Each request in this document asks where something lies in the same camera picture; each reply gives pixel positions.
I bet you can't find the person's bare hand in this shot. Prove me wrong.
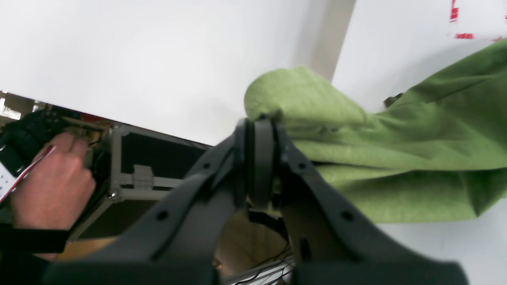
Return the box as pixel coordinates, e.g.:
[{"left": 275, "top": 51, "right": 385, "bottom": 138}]
[{"left": 10, "top": 132, "right": 96, "bottom": 231}]

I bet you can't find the olive green t-shirt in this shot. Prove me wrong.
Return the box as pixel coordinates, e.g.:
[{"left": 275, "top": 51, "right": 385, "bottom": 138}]
[{"left": 244, "top": 40, "right": 507, "bottom": 223}]

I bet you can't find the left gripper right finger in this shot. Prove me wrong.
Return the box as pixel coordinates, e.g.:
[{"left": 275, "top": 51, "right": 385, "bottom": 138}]
[{"left": 253, "top": 118, "right": 468, "bottom": 285}]

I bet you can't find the black aluminium-edged case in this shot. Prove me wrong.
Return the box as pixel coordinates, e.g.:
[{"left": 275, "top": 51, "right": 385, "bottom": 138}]
[{"left": 68, "top": 123, "right": 210, "bottom": 242}]

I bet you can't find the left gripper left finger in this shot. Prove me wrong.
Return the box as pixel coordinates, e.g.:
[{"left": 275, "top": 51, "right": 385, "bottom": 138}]
[{"left": 43, "top": 119, "right": 250, "bottom": 285}]

